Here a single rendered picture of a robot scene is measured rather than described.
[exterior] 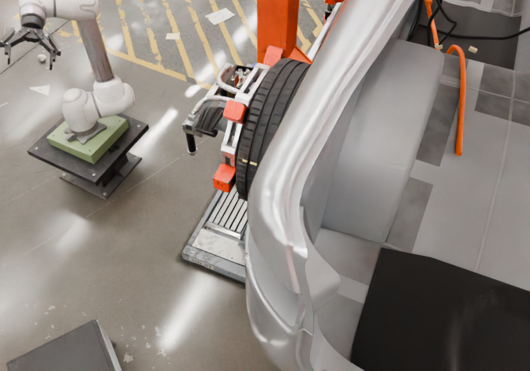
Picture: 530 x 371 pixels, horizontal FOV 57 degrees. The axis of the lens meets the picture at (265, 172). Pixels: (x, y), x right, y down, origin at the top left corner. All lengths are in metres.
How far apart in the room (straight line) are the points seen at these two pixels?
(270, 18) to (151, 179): 1.32
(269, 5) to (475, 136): 1.08
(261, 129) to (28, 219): 1.79
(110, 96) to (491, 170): 1.94
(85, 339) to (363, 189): 1.37
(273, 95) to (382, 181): 0.54
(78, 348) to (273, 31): 1.69
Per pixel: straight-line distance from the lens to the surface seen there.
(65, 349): 2.39
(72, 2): 2.15
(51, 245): 3.08
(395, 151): 1.68
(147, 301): 2.75
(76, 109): 2.85
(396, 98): 1.72
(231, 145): 1.97
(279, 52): 2.18
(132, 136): 3.02
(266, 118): 1.87
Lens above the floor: 2.47
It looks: 52 degrees down
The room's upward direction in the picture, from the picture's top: 1 degrees clockwise
